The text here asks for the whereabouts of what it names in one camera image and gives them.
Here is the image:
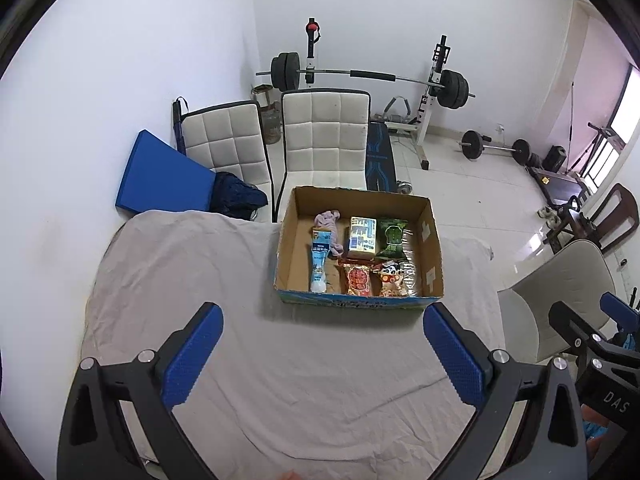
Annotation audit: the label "white weight bench rack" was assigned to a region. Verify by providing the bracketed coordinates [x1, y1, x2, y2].
[302, 19, 451, 171]

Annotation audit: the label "clear water jug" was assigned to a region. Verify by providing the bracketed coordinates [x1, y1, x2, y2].
[261, 101, 283, 146]

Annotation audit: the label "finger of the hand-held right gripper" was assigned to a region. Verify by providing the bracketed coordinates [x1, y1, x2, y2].
[548, 300, 608, 361]
[600, 291, 640, 333]

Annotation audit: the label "red snack packet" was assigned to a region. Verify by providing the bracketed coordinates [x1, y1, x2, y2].
[339, 260, 375, 297]

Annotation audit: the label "dark wooden chair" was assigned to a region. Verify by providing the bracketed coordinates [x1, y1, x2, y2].
[550, 183, 640, 256]

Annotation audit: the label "long barbell with black plates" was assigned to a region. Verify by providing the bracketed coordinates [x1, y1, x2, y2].
[256, 52, 477, 111]

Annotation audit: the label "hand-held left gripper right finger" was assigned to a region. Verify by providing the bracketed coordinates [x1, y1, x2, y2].
[422, 302, 588, 480]

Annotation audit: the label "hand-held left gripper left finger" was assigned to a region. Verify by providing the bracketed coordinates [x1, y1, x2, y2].
[56, 302, 225, 480]

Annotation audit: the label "black folded umbrella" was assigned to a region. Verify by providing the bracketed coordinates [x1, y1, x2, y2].
[172, 97, 188, 153]

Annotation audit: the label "black blue bench pad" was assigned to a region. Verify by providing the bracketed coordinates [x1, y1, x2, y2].
[365, 121, 398, 193]

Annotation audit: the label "black speaker box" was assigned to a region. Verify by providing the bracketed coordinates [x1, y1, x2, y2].
[542, 145, 568, 172]

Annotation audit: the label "window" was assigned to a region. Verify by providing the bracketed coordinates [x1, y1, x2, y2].
[585, 65, 640, 186]

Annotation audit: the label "green snack packet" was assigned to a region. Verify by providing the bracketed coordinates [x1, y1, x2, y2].
[374, 217, 412, 261]

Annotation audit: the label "small floor barbell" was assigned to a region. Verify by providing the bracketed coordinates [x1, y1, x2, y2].
[457, 130, 533, 167]

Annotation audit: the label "blue white tube packet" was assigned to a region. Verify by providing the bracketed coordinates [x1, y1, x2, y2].
[310, 226, 333, 293]

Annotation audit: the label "grey table cloth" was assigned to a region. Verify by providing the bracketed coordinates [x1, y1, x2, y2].
[80, 209, 506, 480]

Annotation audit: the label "grey exercise handle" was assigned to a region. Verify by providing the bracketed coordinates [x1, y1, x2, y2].
[385, 96, 416, 123]

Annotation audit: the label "cardboard box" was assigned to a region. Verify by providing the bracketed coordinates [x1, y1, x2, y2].
[272, 186, 446, 313]

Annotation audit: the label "beige plastic chair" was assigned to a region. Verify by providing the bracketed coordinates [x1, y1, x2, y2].
[497, 239, 617, 363]

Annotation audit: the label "purple socks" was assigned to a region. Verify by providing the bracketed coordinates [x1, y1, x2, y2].
[314, 210, 346, 256]

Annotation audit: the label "dark blue jacket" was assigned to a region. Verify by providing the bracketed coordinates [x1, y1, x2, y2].
[212, 171, 269, 221]

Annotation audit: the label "orange panda snack packet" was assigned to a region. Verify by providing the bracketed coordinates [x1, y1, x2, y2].
[372, 260, 418, 298]

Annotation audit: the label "white padded chair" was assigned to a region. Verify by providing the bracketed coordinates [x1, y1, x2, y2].
[180, 101, 275, 221]
[274, 89, 373, 223]

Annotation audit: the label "blue foam mat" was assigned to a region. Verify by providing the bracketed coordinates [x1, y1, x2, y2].
[115, 130, 221, 218]

